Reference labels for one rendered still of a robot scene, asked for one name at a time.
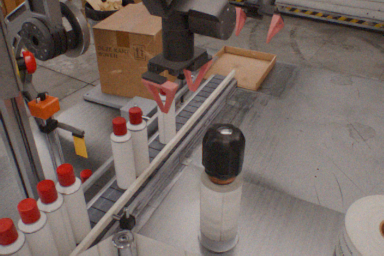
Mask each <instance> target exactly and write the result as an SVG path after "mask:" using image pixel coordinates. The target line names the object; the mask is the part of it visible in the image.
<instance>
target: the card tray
mask: <svg viewBox="0 0 384 256"><path fill-rule="evenodd" d="M216 56H218V60H217V61H216V62H215V63H214V64H213V65H212V66H211V68H210V69H209V70H208V71H207V72H206V73H205V75H204V76H203V79H206V80H207V79H208V78H209V77H210V76H211V75H212V74H219V75H223V76H228V75H229V73H230V72H231V71H233V70H236V73H235V75H234V78H235V79H238V83H237V87H240V88H246V89H250V90H254V91H256V90H257V88H259V87H260V85H261V84H262V82H263V81H264V79H265V77H266V76H267V75H268V73H269V72H270V70H271V68H273V67H274V65H275V63H276V60H277V55H273V54H269V53H262V52H259V51H255V50H249V49H242V48H238V47H232V46H225V45H224V46H223V47H222V48H221V49H220V50H219V51H218V52H216V53H215V55H214V56H213V57H212V58H214V57H216Z"/></svg>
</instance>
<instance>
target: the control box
mask: <svg viewBox="0 0 384 256"><path fill-rule="evenodd" d="M22 86H23V85H22V82H21V79H20V74H19V70H18V67H17V64H16V60H15V57H14V53H13V49H12V47H11V44H10V39H9V36H8V32H7V29H6V25H5V22H4V17H3V14H2V10H1V6H0V101H2V100H6V99H10V98H14V97H18V96H19V95H20V92H21V91H23V88H22ZM19 91H20V92H19Z"/></svg>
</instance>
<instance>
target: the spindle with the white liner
mask: <svg viewBox="0 0 384 256"><path fill-rule="evenodd" d="M245 142H246V140H245V137H244V135H243V133H242V131H241V129H240V128H237V127H235V126H234V124H229V123H226V124H221V123H217V124H213V126H212V127H210V128H208V129H207V131H206V132H205V133H204V135H203V138H202V165H203V166H204V168H205V169H204V170H203V172H202V174H201V177H200V180H201V187H200V224H199V228H200V230H199V240H200V242H201V244H202V245H203V246H204V247H205V248H206V249H209V250H211V251H214V252H224V251H228V250H230V249H232V248H233V247H234V246H235V245H236V243H237V241H238V229H239V226H238V223H239V211H240V202H241V192H242V181H243V178H242V174H241V171H242V165H243V160H244V149H245Z"/></svg>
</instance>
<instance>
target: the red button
mask: <svg viewBox="0 0 384 256"><path fill-rule="evenodd" d="M22 54H23V56H20V57H17V58H15V60H16V64H17V67H18V70H19V71H22V70H27V72H28V74H32V73H35V70H36V69H37V64H36V61H35V57H34V55H33V54H32V53H31V52H30V51H28V50H26V51H23V52H22Z"/></svg>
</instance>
